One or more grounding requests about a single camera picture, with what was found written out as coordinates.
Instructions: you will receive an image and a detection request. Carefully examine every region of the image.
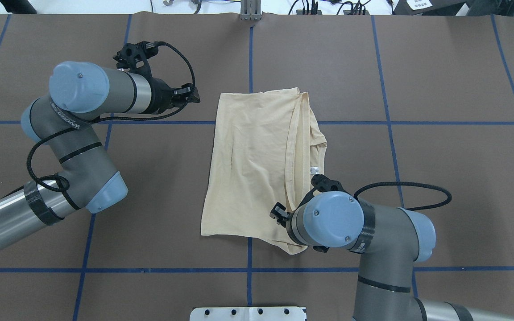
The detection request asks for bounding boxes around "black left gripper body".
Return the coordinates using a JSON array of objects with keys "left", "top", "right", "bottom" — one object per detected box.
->
[{"left": 149, "top": 78, "right": 201, "bottom": 115}]

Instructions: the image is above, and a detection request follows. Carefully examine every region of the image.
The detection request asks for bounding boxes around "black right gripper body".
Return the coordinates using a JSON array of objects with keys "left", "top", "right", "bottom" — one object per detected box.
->
[{"left": 269, "top": 202, "right": 290, "bottom": 227}]

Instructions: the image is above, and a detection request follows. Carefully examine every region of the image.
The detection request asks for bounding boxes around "beige long-sleeve printed shirt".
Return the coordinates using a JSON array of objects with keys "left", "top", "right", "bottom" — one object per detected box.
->
[{"left": 200, "top": 87, "right": 327, "bottom": 255}]

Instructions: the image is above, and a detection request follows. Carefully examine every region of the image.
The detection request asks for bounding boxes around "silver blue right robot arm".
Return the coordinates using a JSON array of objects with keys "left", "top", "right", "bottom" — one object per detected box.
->
[{"left": 270, "top": 191, "right": 514, "bottom": 321}]

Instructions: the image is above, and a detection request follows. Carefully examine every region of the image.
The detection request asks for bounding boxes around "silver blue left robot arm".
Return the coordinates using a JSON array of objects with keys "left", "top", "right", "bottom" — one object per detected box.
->
[{"left": 0, "top": 61, "right": 199, "bottom": 250}]

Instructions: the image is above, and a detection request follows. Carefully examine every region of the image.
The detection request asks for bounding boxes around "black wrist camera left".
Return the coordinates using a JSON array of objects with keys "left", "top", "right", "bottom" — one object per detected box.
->
[{"left": 113, "top": 41, "right": 159, "bottom": 74}]

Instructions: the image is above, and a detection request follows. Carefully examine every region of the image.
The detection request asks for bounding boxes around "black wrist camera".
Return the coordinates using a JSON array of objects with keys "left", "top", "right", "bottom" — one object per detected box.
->
[
  {"left": 311, "top": 173, "right": 348, "bottom": 193},
  {"left": 113, "top": 41, "right": 159, "bottom": 74}
]

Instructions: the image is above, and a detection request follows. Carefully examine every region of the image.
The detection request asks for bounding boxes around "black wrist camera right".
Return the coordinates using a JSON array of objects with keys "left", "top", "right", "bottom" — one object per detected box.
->
[{"left": 311, "top": 173, "right": 348, "bottom": 193}]

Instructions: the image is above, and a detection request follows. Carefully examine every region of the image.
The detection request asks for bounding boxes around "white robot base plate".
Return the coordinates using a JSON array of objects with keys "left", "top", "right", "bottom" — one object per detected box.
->
[{"left": 189, "top": 306, "right": 307, "bottom": 321}]

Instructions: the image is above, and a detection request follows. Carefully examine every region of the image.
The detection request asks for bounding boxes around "aluminium frame post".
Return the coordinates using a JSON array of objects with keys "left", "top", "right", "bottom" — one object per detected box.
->
[{"left": 240, "top": 0, "right": 262, "bottom": 21}]

